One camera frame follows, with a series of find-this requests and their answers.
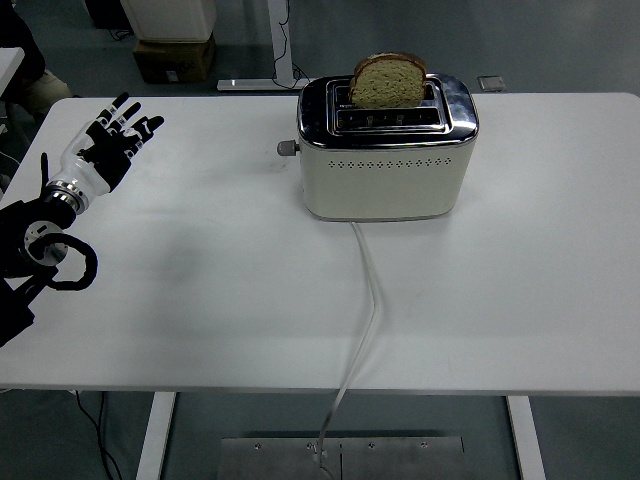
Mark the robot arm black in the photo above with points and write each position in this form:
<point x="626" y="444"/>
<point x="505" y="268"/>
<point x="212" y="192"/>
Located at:
<point x="20" y="215"/>

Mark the white desk leg with foot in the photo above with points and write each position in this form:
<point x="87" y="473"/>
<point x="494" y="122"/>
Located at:
<point x="279" y="40"/>

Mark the grey floor socket cover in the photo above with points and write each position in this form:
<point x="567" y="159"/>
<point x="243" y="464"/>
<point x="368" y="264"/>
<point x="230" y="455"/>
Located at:
<point x="491" y="83"/>

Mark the white table leg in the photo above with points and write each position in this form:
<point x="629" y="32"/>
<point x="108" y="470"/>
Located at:
<point x="156" y="435"/>
<point x="526" y="440"/>

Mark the grey toaster lever knob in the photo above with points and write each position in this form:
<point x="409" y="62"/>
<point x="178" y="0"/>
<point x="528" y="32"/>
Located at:
<point x="286" y="147"/>

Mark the brown cardboard box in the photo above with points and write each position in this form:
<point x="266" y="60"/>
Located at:
<point x="172" y="60"/>

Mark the cream and chrome toaster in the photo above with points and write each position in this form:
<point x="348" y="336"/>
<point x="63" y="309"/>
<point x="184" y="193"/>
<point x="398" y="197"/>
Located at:
<point x="385" y="185"/>

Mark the black box on floor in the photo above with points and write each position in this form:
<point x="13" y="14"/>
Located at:
<point x="105" y="12"/>

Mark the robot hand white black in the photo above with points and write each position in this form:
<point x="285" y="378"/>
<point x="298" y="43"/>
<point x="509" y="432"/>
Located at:
<point x="85" y="172"/>

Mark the brown bread slice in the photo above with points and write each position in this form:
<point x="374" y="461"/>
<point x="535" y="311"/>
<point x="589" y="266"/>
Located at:
<point x="387" y="85"/>

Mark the person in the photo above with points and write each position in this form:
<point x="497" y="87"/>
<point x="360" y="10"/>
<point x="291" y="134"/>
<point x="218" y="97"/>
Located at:
<point x="20" y="50"/>

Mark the white plastic container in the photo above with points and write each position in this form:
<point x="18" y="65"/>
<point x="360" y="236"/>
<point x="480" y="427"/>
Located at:
<point x="170" y="17"/>

